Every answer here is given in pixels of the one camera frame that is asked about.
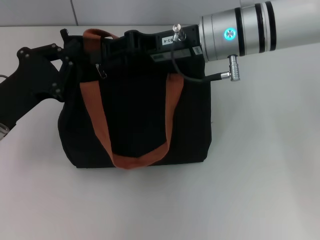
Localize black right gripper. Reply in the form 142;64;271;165
124;24;205;63

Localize black food bag orange handles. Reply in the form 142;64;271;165
57;28;214;171

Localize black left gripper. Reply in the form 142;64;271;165
0;28;75;127

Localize silver zipper pull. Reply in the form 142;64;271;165
95;63;108;80

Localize black cable silver connectors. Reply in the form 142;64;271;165
171;23;241;83

